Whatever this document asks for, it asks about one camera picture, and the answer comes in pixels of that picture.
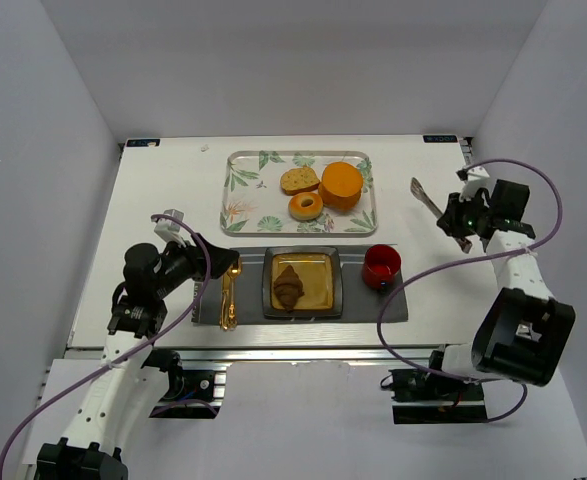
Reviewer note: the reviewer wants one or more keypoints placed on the gold fork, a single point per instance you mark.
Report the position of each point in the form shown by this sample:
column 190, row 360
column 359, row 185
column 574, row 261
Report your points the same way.
column 225, row 282

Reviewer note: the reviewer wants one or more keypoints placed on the floral serving tray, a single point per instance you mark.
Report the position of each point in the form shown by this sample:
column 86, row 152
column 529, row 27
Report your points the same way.
column 254, row 203

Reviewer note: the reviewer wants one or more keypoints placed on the blue right corner label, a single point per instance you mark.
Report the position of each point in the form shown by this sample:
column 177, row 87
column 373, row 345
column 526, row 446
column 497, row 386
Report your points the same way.
column 436, row 139

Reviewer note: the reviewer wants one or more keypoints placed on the glazed donut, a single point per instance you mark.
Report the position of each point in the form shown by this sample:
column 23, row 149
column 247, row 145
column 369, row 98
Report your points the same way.
column 305, row 206

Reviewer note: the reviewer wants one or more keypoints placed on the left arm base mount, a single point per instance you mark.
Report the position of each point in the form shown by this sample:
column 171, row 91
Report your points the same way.
column 195, row 390

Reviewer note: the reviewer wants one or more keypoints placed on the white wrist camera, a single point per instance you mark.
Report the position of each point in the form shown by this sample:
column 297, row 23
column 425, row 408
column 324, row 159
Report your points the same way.
column 474, row 179
column 167, row 229

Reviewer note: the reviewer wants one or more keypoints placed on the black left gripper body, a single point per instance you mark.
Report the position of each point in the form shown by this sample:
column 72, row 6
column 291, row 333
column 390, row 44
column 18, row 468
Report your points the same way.
column 199, row 258

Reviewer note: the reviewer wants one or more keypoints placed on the aluminium table frame rail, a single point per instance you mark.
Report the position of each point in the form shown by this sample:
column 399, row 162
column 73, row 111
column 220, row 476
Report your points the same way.
column 278, row 354

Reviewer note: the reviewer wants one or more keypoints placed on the brown chocolate croissant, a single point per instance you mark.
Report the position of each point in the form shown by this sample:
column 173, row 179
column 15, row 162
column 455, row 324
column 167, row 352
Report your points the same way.
column 288, row 288

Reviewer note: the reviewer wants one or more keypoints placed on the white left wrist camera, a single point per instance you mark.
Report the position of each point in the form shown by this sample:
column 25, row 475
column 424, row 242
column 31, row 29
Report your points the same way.
column 167, row 229

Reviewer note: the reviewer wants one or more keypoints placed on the black square plate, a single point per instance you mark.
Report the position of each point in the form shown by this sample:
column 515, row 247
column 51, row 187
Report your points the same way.
column 319, row 269

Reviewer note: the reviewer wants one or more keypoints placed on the gold spoon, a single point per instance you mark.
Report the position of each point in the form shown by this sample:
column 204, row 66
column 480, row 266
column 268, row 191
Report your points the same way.
column 233, row 273

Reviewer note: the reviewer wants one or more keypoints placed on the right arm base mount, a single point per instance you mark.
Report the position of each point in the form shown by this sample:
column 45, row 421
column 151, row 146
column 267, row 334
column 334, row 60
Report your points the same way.
column 419, row 398

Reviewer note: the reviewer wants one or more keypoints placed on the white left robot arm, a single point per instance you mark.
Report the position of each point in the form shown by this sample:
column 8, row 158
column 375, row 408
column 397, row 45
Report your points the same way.
column 136, row 375

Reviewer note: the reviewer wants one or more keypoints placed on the metal tongs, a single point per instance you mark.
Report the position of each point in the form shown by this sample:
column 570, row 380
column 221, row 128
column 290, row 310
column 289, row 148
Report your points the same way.
column 418, row 192

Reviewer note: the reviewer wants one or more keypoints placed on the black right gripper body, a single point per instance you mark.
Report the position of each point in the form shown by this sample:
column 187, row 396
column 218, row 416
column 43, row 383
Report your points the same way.
column 453, row 218

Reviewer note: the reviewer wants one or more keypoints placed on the red mug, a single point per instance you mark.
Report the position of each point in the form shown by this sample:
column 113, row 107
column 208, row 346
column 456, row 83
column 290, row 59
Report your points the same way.
column 381, row 265

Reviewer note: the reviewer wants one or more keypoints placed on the large orange bun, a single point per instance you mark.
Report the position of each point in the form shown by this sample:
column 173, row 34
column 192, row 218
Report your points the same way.
column 341, row 186

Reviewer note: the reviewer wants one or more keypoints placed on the dark grey placemat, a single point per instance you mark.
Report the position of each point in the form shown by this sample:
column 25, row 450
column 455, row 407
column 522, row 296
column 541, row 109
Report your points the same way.
column 361, row 304

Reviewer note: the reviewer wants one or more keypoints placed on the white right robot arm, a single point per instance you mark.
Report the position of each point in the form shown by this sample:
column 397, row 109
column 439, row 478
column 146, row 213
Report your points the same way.
column 524, row 333

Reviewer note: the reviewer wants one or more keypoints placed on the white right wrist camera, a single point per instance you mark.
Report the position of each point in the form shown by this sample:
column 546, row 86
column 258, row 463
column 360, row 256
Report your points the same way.
column 474, row 179

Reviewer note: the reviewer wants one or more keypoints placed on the sliced bread piece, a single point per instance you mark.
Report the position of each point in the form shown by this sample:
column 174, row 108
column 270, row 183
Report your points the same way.
column 299, row 180

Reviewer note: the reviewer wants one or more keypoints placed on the blue left corner label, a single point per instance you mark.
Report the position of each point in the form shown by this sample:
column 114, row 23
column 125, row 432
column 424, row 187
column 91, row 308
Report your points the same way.
column 142, row 143

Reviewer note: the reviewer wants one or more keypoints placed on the blue corner label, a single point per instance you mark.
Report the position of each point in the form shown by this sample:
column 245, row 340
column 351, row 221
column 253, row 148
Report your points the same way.
column 436, row 139
column 142, row 143

